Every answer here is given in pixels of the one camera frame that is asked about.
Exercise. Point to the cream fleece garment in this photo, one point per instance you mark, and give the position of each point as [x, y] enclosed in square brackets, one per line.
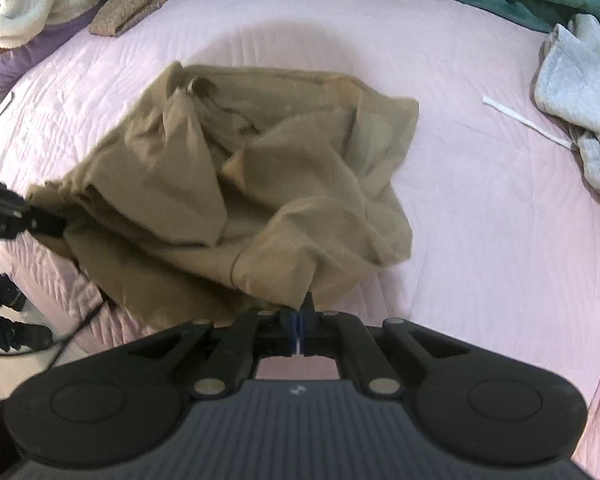
[40, 0]

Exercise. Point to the dark shoe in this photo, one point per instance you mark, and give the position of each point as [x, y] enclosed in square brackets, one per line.
[2, 292]
[15, 337]

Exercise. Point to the brown fuzzy folded cloth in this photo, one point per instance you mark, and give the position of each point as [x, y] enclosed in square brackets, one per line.
[130, 7]

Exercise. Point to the khaki garment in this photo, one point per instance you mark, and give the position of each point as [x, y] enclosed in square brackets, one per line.
[260, 195]

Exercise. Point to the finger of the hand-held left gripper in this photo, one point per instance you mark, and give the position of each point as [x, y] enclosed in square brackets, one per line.
[47, 223]

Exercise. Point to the white strip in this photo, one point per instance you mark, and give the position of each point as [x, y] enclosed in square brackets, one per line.
[525, 121]

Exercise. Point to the purple cloth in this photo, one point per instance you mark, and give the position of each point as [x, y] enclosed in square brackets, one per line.
[15, 62]

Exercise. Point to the pink quilted bed cover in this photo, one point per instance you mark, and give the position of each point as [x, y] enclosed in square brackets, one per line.
[470, 220]

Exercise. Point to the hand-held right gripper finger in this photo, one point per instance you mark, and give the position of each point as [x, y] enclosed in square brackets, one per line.
[291, 332]
[302, 332]

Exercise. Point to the grey garment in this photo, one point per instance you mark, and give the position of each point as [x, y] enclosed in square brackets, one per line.
[580, 70]

